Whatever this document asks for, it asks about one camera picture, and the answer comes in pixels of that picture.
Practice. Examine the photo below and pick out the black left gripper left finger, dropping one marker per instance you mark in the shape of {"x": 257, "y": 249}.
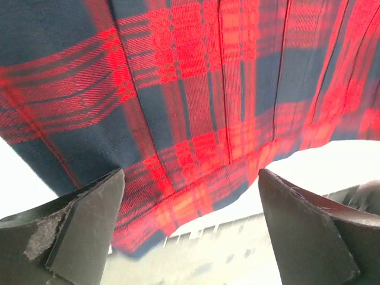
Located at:
{"x": 64, "y": 241}

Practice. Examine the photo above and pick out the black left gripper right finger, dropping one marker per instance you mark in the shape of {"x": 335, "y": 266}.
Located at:
{"x": 332, "y": 239}

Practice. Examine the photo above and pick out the red black plaid skirt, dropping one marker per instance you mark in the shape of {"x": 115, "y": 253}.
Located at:
{"x": 190, "y": 98}

